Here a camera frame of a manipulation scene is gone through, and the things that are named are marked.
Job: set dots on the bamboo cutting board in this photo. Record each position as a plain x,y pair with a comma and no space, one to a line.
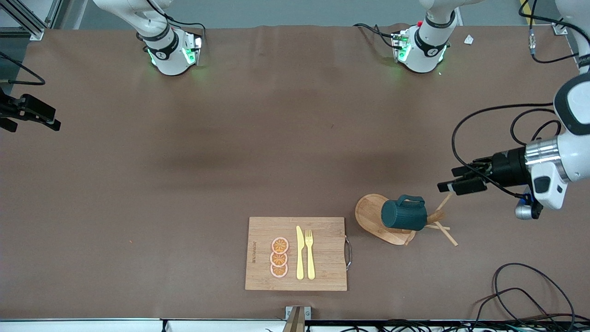
322,258

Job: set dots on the dark teal ribbed cup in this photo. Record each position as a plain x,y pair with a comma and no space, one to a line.
401,216

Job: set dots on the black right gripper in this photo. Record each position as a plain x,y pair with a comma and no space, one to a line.
10,109

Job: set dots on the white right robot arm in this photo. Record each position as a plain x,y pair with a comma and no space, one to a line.
166,55

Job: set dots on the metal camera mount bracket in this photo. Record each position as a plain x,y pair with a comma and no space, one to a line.
297,320

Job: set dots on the white table edge rail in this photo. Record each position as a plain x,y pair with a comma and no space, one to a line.
92,325

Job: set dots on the yellow plastic knife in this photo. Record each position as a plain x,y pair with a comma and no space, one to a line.
300,249

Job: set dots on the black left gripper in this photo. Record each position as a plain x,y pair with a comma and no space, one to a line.
506,166

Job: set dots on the yellow plastic fork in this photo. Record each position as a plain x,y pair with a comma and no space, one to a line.
310,258

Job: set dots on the orange slice toy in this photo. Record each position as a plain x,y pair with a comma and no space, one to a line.
280,245
279,271
279,260

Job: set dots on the wooden cup rack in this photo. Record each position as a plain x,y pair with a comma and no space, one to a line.
368,216

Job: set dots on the aluminium frame profile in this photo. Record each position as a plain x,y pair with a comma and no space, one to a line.
560,30
27,20

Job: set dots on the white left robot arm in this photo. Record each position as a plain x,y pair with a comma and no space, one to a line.
574,157

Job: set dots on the small white paper scrap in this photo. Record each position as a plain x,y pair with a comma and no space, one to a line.
469,39

